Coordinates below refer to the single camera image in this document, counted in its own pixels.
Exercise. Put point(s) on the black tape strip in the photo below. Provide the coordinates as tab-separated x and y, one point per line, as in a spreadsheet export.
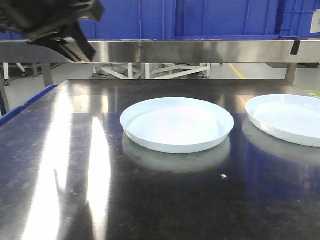
295	47

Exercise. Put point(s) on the middle blue crate on shelf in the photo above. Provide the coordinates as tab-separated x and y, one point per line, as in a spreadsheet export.
133	20

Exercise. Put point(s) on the light blue plate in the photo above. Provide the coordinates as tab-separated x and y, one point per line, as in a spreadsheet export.
291	118
177	125

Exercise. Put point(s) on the steel shelf leg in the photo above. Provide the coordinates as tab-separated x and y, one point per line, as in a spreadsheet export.
47	74
290	73

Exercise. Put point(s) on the stainless steel shelf rail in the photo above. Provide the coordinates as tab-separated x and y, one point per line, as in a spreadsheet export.
176	52

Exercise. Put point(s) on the white label on crate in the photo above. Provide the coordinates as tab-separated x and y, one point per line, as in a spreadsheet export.
315	22

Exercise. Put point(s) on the white metal frame background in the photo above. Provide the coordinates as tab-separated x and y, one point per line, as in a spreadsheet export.
149	71

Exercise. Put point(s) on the right blue crate on shelf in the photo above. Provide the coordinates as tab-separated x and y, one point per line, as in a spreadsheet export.
244	19

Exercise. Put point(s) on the green object at table edge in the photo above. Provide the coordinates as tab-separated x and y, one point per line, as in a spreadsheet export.
313	93

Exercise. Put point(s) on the blue crate on shelf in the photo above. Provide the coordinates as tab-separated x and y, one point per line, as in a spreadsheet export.
133	20
244	19

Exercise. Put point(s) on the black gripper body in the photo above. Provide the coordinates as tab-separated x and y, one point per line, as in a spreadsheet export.
52	24

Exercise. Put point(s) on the steel shelf right leg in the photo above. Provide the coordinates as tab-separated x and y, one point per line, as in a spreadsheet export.
290	73

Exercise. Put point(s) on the steel shelf left leg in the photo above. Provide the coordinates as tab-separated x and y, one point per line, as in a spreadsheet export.
47	74

